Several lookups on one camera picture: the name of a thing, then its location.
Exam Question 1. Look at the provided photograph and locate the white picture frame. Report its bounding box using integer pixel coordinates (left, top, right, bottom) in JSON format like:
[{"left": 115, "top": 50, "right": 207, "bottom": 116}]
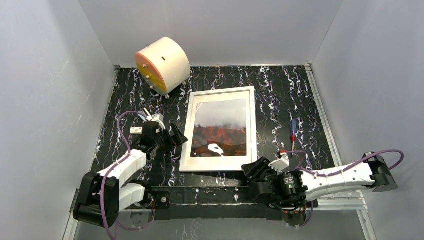
[{"left": 179, "top": 86, "right": 257, "bottom": 172}]

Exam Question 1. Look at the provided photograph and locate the blue red screwdriver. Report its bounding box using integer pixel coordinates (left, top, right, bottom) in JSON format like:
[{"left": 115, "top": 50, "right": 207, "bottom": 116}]
[{"left": 290, "top": 118, "right": 298, "bottom": 151}]

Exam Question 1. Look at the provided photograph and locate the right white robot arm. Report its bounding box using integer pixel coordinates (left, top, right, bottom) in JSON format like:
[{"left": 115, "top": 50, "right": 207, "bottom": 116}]
[{"left": 241, "top": 151, "right": 399, "bottom": 208}]

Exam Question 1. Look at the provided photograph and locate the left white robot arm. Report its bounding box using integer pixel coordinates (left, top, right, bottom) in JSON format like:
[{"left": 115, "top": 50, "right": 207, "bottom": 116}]
[{"left": 73, "top": 120, "right": 188, "bottom": 228}]

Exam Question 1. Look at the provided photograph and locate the white staple box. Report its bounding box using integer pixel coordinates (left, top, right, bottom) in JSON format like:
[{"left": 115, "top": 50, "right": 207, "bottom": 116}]
[{"left": 130, "top": 127, "right": 143, "bottom": 135}]

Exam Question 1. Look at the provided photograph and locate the light blue stapler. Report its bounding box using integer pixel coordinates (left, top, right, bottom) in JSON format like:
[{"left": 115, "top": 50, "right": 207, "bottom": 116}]
[{"left": 137, "top": 111, "right": 153, "bottom": 122}]

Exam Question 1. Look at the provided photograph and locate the cylindrical beige drawer cabinet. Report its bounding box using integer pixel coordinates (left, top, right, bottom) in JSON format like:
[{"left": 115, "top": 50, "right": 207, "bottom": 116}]
[{"left": 135, "top": 37, "right": 191, "bottom": 99}]

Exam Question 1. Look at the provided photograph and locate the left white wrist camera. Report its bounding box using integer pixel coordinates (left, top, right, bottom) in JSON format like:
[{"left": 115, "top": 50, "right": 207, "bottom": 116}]
[{"left": 152, "top": 113, "right": 166, "bottom": 130}]

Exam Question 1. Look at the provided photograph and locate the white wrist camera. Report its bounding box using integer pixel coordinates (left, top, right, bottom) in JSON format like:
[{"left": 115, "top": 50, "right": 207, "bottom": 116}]
[
  {"left": 268, "top": 150, "right": 290, "bottom": 174},
  {"left": 152, "top": 113, "right": 166, "bottom": 130}
]

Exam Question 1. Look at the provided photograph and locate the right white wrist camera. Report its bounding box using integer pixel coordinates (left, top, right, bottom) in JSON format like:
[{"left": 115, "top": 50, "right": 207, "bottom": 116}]
[{"left": 268, "top": 150, "right": 290, "bottom": 174}]

